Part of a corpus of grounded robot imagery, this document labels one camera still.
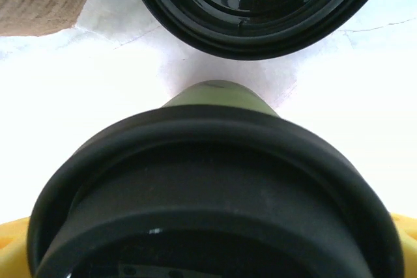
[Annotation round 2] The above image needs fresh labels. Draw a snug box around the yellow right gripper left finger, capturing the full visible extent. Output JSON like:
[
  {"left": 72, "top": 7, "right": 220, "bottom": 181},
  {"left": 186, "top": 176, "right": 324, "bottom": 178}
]
[{"left": 0, "top": 215, "right": 33, "bottom": 278}]

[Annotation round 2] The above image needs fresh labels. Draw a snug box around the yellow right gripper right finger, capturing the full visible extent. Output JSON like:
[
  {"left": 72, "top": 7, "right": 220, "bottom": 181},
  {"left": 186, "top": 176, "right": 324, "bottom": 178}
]
[{"left": 389, "top": 212, "right": 417, "bottom": 278}]

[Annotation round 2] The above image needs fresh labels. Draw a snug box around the black plastic cup lid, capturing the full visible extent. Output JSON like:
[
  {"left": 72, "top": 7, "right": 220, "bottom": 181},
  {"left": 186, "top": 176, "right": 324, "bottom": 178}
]
[{"left": 27, "top": 104, "right": 405, "bottom": 278}]

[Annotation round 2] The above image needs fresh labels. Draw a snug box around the green paper cup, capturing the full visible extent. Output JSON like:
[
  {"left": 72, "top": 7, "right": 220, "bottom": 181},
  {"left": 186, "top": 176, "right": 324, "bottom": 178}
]
[{"left": 160, "top": 79, "right": 281, "bottom": 118}]

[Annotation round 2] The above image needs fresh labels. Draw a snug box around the black plastic lid stack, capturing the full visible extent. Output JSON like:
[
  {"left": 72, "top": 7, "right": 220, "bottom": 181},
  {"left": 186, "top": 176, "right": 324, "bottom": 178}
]
[{"left": 124, "top": 0, "right": 388, "bottom": 62}]

